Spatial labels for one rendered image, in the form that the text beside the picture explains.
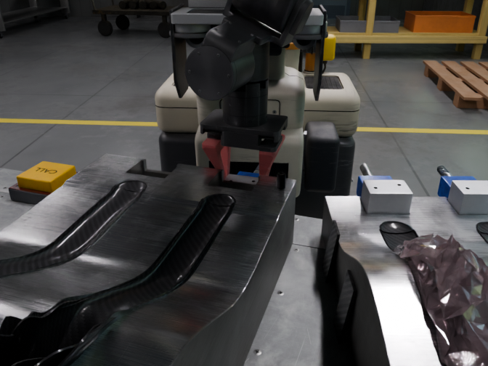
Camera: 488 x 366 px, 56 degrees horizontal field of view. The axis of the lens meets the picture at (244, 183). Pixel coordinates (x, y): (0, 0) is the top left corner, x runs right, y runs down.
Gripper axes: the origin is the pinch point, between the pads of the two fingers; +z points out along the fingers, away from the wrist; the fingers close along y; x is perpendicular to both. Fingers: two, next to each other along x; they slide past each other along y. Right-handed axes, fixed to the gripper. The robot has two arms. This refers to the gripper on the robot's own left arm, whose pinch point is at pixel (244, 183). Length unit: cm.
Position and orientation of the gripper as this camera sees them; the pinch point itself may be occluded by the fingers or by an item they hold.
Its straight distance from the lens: 63.5
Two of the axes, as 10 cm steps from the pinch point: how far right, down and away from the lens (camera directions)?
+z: -0.1, 8.9, 4.5
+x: 2.7, -4.3, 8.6
